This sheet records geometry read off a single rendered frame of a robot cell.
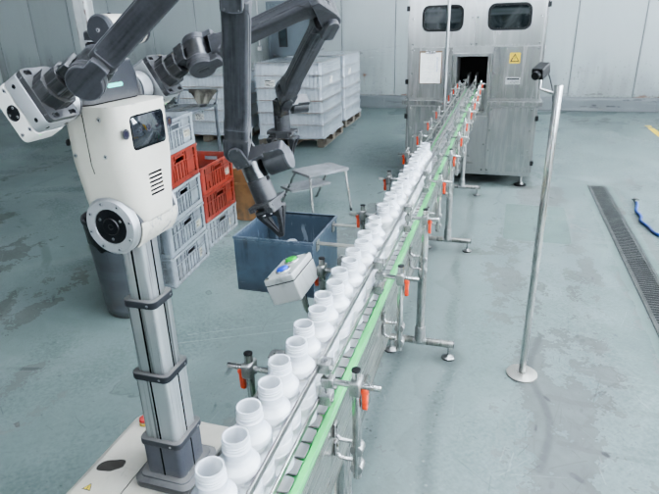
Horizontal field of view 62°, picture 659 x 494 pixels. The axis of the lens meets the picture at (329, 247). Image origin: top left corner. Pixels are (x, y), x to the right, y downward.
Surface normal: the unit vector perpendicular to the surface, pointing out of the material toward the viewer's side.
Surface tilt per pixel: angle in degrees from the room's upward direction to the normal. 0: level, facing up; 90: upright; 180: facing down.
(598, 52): 90
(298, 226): 90
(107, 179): 101
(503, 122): 90
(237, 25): 119
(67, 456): 0
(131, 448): 0
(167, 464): 90
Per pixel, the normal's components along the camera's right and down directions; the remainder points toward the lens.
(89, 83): -0.03, 0.72
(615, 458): -0.03, -0.92
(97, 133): -0.29, 0.37
